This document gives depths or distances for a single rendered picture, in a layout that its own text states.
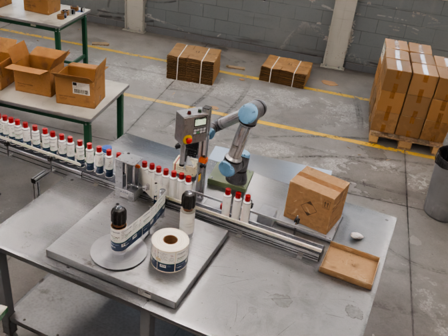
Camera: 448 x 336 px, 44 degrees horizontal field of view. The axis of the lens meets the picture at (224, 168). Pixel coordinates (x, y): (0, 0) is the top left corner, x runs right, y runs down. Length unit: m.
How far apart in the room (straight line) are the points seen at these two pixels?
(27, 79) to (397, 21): 5.33
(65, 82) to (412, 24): 5.27
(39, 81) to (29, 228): 1.93
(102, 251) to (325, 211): 1.33
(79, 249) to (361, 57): 6.25
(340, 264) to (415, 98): 3.40
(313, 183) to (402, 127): 3.22
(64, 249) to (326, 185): 1.58
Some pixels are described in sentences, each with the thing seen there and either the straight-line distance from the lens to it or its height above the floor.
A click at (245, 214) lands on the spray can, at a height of 0.97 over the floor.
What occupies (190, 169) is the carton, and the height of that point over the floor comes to 0.91.
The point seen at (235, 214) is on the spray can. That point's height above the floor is 0.94.
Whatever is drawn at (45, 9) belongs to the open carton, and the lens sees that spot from 7.20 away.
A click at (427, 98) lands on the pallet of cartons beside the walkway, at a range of 6.39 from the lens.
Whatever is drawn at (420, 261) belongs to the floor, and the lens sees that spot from 4.94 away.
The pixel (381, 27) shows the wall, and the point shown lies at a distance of 8.45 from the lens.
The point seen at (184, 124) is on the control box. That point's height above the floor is 1.43.
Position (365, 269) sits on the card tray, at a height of 0.83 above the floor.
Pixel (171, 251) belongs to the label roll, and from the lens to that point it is 2.89.
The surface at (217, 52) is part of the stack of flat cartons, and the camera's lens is 7.63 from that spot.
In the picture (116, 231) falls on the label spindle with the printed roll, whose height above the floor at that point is 1.06.
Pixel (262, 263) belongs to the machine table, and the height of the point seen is 0.83.
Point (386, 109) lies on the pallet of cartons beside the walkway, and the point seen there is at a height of 0.43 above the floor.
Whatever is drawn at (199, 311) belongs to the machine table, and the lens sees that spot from 2.87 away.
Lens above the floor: 2.91
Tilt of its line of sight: 32 degrees down
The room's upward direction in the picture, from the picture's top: 7 degrees clockwise
